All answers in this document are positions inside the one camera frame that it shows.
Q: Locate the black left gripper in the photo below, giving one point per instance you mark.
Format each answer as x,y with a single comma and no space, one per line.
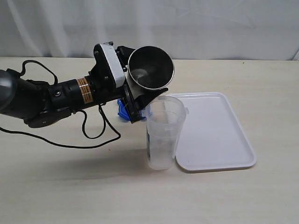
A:
103,85

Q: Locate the stainless steel cup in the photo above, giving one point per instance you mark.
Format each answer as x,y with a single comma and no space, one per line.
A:
150,69

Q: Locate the blue container lid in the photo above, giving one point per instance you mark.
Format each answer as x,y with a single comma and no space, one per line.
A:
123,114

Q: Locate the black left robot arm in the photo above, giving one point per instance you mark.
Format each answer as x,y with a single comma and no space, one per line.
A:
41,104

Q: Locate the clear plastic container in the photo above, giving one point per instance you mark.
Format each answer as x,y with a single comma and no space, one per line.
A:
165,117

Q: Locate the white plastic tray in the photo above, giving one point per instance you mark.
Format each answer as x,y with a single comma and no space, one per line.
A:
212,138

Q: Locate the white backdrop curtain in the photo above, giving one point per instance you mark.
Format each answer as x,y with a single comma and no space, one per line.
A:
186,29

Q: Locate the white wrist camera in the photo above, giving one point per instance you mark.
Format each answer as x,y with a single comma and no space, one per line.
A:
114,64

